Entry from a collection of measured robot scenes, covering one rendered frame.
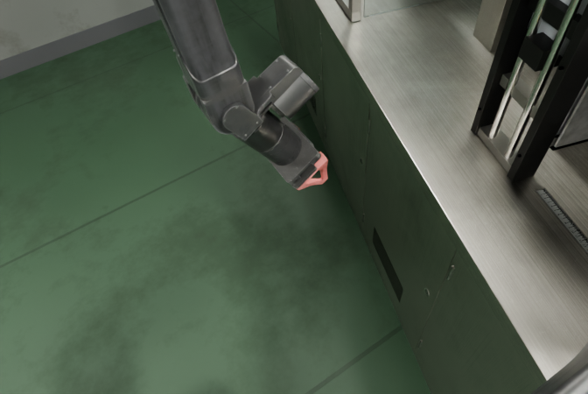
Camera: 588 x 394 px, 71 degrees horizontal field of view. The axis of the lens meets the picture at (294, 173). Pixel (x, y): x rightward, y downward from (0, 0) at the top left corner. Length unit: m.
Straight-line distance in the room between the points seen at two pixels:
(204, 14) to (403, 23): 0.98
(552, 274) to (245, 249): 1.31
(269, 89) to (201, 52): 0.12
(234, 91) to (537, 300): 0.59
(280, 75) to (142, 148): 1.96
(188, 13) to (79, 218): 1.92
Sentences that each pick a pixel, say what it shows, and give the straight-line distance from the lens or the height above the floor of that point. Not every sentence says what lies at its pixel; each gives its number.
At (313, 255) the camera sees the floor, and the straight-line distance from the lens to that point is 1.82.
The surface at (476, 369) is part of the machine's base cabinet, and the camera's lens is 1.09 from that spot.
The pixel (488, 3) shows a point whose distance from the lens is 1.26.
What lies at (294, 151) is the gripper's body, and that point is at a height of 1.14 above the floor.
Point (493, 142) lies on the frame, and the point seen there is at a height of 0.92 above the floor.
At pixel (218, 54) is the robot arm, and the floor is 1.34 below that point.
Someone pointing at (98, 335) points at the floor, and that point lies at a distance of 1.92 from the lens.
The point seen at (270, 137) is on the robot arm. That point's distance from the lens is 0.57.
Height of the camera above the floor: 1.59
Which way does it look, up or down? 50 degrees down
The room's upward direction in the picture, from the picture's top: 8 degrees counter-clockwise
